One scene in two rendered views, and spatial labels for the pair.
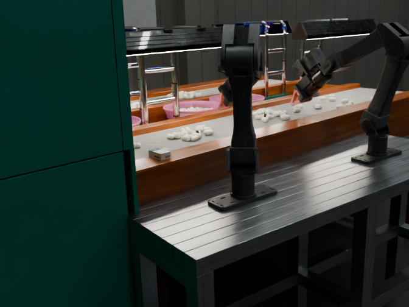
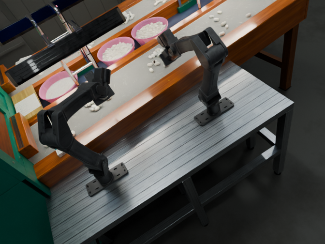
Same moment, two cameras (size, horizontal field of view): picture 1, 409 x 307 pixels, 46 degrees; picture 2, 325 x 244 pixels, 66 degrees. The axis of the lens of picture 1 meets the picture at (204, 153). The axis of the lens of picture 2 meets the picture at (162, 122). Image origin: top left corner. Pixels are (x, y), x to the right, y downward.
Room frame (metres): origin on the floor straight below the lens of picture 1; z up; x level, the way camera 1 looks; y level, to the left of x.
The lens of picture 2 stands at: (0.75, -0.69, 1.61)
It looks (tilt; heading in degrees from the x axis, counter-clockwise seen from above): 47 degrees down; 25
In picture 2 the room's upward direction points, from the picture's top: 23 degrees counter-clockwise
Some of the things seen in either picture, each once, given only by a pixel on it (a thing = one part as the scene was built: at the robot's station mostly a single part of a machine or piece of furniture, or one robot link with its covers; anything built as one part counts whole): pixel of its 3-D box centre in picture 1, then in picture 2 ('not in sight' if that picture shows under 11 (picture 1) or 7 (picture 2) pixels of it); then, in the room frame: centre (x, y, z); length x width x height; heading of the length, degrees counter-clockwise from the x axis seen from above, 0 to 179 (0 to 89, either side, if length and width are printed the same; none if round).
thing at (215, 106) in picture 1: (193, 116); (118, 54); (2.14, 0.05, 0.72); 0.27 x 0.27 x 0.10
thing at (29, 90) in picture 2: not in sight; (26, 103); (1.71, 0.54, 0.77); 0.33 x 0.15 x 0.01; 41
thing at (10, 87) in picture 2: not in sight; (5, 78); (1.93, 0.80, 0.83); 0.30 x 0.06 x 0.07; 41
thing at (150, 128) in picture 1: (244, 117); (150, 51); (2.13, -0.19, 0.71); 1.81 x 0.06 x 0.11; 131
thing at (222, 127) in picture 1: (275, 118); (164, 58); (1.99, -0.30, 0.73); 1.81 x 0.30 x 0.02; 131
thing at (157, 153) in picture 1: (159, 154); (60, 150); (1.34, 0.13, 0.78); 0.06 x 0.04 x 0.02; 41
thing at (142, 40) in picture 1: (182, 39); (67, 44); (1.75, 0.06, 1.08); 0.62 x 0.08 x 0.07; 131
